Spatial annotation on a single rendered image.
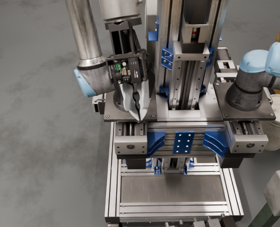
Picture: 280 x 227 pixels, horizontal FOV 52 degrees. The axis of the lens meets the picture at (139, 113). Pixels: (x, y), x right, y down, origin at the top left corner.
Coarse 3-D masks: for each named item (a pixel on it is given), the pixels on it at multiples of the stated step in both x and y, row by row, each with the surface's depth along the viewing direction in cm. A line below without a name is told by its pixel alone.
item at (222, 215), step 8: (208, 216) 122; (224, 216) 122; (232, 216) 118; (168, 224) 120; (184, 224) 116; (200, 224) 116; (208, 224) 117; (216, 224) 116; (224, 224) 116; (232, 224) 116
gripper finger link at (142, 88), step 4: (140, 84) 60; (144, 84) 59; (148, 84) 60; (140, 88) 60; (144, 88) 59; (148, 88) 60; (140, 92) 61; (144, 92) 59; (148, 92) 60; (140, 96) 61; (144, 96) 59; (148, 96) 61; (140, 100) 61; (144, 100) 58; (148, 100) 61; (140, 104) 61; (144, 104) 58; (148, 104) 61; (140, 108) 62; (144, 108) 58; (140, 112) 62; (144, 112) 62; (140, 116) 62; (144, 116) 62
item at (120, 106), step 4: (116, 92) 119; (136, 92) 115; (116, 96) 119; (120, 96) 118; (136, 96) 116; (116, 100) 120; (120, 100) 120; (136, 100) 117; (116, 104) 121; (120, 104) 120; (136, 104) 118; (120, 108) 120; (128, 112) 120
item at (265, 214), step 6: (264, 210) 133; (270, 210) 128; (258, 216) 139; (264, 216) 134; (270, 216) 129; (276, 216) 129; (252, 222) 146; (258, 222) 140; (264, 222) 134; (270, 222) 135
